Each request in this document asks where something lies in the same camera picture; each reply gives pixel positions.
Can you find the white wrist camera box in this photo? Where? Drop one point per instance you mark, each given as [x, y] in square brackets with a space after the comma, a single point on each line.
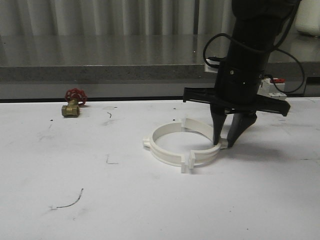
[210, 67]

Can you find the white container on counter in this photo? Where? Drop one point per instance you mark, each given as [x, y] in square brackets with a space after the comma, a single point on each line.
[308, 18]

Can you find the white half pipe clamp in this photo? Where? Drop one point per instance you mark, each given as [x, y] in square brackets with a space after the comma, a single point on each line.
[161, 154]

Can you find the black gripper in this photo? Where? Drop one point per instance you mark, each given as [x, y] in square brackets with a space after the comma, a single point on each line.
[235, 92]

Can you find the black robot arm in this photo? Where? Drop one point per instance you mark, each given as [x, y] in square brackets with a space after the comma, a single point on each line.
[260, 28]

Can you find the white circuit breaker red switch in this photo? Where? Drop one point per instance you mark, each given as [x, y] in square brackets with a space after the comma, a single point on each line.
[272, 88]

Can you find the grey stone counter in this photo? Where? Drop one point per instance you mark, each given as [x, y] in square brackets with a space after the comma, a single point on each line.
[105, 67]

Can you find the brass valve red handwheel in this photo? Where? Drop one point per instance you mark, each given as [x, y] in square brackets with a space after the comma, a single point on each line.
[75, 99]

